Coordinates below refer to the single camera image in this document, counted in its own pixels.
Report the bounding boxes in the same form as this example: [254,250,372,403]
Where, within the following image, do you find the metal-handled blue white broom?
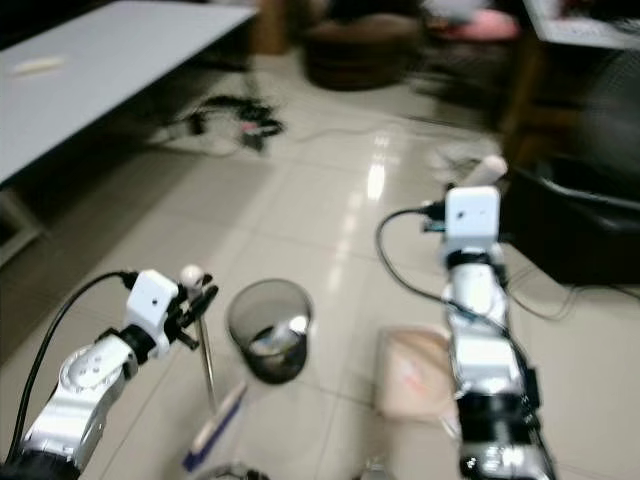
[178,264,250,473]

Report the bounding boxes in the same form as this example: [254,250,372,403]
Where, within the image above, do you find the beige long-handled dustpan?
[371,154,510,441]

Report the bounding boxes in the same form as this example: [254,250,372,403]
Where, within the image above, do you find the black mesh waste bin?
[225,279,315,387]

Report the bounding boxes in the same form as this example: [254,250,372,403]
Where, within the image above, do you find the grey robot left leg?
[209,462,267,480]

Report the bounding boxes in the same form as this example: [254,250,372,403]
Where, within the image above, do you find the grey table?
[0,0,259,267]

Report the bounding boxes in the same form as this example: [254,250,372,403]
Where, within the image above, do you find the pale flat item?
[14,57,67,77]

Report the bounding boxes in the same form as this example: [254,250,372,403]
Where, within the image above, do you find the brown round ottoman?
[304,14,424,92]

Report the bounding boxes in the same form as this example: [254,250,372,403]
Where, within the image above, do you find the black plastic tub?
[500,155,640,288]

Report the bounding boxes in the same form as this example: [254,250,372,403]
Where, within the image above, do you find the brown wooden furniture leg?
[499,40,557,143]

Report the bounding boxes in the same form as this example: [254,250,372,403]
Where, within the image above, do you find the pink seat cushion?
[424,8,527,42]

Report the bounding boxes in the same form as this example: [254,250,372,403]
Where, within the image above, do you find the white table top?
[524,0,640,52]

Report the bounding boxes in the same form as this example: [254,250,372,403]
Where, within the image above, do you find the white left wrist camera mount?
[122,269,180,337]

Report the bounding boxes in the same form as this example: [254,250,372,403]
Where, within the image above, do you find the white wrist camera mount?
[122,269,180,337]
[444,184,503,249]

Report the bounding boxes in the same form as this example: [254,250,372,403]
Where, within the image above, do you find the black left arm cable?
[8,269,137,463]

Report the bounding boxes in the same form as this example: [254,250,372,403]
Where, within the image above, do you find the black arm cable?
[375,202,463,307]
[8,269,137,463]

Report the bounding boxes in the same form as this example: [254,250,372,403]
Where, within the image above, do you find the black tangled floor cables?
[158,92,287,153]

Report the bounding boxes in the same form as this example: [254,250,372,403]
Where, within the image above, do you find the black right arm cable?
[375,202,463,307]

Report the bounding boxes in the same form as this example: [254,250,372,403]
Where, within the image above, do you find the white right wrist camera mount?
[444,184,503,249]

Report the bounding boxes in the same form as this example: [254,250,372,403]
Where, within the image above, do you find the thin black floor cable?
[504,268,640,323]

